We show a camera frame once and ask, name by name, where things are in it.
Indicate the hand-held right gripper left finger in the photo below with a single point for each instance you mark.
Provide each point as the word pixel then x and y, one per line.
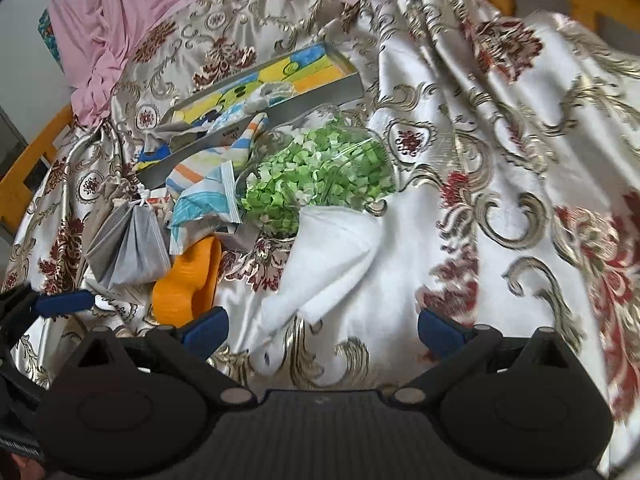
pixel 206 331

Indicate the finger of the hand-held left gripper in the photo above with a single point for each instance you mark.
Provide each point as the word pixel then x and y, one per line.
pixel 65 303

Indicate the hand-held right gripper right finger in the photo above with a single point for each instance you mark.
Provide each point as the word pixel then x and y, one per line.
pixel 439 331

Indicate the orange tape loop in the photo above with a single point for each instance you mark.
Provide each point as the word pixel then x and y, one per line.
pixel 185 280

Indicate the grey felt pouch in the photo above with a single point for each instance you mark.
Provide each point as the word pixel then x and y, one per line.
pixel 135 250

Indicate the white towel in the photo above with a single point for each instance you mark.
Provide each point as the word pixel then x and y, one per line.
pixel 325 270

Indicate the striped cloth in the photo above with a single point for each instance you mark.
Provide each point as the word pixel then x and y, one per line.
pixel 202 170

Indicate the grey box with colourful lining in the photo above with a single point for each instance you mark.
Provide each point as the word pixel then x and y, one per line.
pixel 310 104

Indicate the floral satin blanket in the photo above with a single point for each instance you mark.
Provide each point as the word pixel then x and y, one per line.
pixel 440 220

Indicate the bag of green paper stars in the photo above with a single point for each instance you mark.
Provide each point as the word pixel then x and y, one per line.
pixel 310 170

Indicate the crumpled grey plastic wrap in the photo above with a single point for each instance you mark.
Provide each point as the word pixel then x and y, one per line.
pixel 270 96

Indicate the teal patterned cloth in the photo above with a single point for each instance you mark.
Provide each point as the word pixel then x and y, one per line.
pixel 47 35

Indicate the pink cloth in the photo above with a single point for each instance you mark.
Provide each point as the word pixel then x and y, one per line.
pixel 100 25

